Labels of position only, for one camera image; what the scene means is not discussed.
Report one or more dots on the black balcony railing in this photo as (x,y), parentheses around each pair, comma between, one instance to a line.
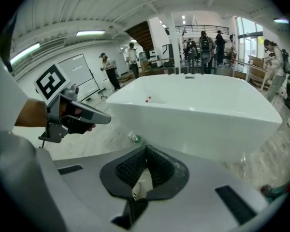
(198,26)

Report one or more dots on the clear green bottle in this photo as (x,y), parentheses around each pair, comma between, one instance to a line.
(136,139)

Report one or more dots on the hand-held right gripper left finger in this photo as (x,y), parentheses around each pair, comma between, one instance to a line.
(91,185)

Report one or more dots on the light wooden table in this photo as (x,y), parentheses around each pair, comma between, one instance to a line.
(256,68)

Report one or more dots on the black faucet spout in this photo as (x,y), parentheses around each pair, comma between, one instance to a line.
(192,69)

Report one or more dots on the person's left hand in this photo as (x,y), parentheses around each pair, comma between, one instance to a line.
(78,127)

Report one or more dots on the teal and red vacuum cleaner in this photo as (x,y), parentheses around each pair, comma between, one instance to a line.
(280,192)

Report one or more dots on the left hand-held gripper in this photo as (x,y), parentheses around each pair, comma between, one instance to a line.
(52,83)

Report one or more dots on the black faucet knob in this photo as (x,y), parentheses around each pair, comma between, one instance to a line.
(177,71)

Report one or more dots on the brown wooden staircase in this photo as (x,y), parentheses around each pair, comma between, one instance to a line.
(141,36)

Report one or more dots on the person's left forearm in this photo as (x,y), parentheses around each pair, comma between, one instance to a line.
(31,113)

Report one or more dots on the whiteboard on black stand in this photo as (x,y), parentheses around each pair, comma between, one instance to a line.
(75,69)

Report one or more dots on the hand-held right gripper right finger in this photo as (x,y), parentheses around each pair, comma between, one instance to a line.
(198,197)

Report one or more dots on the white bathtub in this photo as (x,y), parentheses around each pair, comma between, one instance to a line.
(195,120)

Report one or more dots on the ceiling light strip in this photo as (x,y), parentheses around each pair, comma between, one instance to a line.
(90,33)
(24,53)

